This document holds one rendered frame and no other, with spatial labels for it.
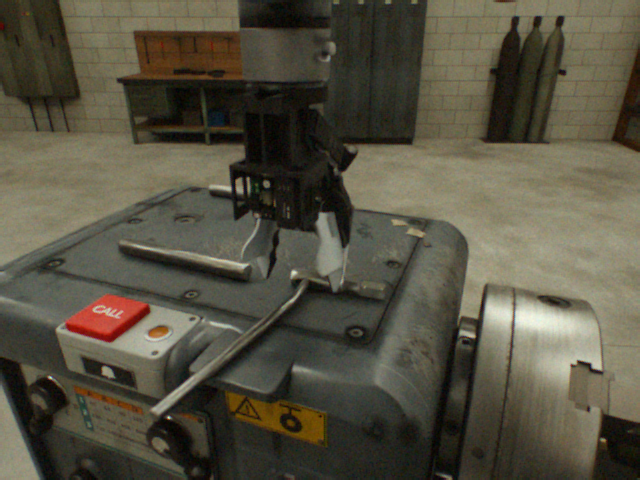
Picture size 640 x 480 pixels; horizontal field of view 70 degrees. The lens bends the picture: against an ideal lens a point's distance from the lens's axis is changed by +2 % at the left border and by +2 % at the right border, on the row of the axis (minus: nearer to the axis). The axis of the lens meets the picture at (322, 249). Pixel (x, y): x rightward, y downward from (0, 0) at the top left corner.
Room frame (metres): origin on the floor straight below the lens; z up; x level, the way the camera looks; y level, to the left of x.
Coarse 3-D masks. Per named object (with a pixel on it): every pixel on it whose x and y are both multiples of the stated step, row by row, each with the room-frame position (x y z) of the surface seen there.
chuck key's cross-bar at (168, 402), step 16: (304, 288) 0.45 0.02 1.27; (288, 304) 0.42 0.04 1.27; (272, 320) 0.39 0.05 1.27; (256, 336) 0.37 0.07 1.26; (224, 352) 0.34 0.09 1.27; (240, 352) 0.35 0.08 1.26; (208, 368) 0.32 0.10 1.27; (192, 384) 0.30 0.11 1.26; (176, 400) 0.28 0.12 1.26; (160, 416) 0.27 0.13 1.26
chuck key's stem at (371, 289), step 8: (296, 272) 0.48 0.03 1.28; (304, 272) 0.47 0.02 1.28; (312, 272) 0.47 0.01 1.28; (296, 280) 0.47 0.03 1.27; (312, 280) 0.46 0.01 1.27; (320, 280) 0.46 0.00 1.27; (344, 280) 0.46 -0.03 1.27; (352, 280) 0.46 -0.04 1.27; (312, 288) 0.46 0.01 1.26; (320, 288) 0.46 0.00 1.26; (328, 288) 0.46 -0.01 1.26; (344, 288) 0.45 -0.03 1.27; (352, 288) 0.45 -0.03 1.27; (360, 288) 0.45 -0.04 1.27; (368, 288) 0.45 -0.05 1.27; (376, 288) 0.44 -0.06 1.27; (384, 288) 0.44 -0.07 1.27; (368, 296) 0.45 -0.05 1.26; (376, 296) 0.44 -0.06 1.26; (384, 296) 0.44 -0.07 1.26
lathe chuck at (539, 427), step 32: (512, 288) 0.53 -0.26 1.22; (544, 320) 0.43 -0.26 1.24; (576, 320) 0.43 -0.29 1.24; (512, 352) 0.40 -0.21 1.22; (544, 352) 0.39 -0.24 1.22; (576, 352) 0.39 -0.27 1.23; (512, 384) 0.37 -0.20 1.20; (544, 384) 0.36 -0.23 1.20; (512, 416) 0.35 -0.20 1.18; (544, 416) 0.34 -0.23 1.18; (576, 416) 0.34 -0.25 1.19; (512, 448) 0.33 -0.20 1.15; (544, 448) 0.32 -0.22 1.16; (576, 448) 0.32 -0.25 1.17
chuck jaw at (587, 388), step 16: (576, 368) 0.38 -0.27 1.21; (576, 384) 0.36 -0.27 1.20; (592, 384) 0.36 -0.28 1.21; (608, 384) 0.37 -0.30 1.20; (624, 384) 0.37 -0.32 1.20; (576, 400) 0.35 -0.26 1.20; (592, 400) 0.35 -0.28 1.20; (608, 400) 0.36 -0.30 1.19; (624, 400) 0.35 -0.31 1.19; (608, 416) 0.35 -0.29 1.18; (624, 416) 0.34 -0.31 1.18; (608, 432) 0.37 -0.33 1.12; (624, 432) 0.36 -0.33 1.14
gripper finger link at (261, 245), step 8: (256, 224) 0.42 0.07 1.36; (264, 224) 0.43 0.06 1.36; (272, 224) 0.44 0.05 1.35; (256, 232) 0.42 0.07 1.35; (264, 232) 0.43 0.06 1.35; (272, 232) 0.44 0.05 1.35; (248, 240) 0.41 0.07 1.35; (256, 240) 0.42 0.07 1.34; (264, 240) 0.44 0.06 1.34; (272, 240) 0.44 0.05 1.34; (248, 248) 0.41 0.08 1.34; (256, 248) 0.43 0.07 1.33; (264, 248) 0.44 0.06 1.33; (272, 248) 0.44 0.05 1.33; (248, 256) 0.41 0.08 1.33; (256, 256) 0.43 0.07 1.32; (264, 256) 0.44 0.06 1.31; (272, 256) 0.45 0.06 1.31; (264, 264) 0.44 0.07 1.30; (272, 264) 0.44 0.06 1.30; (264, 272) 0.44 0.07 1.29
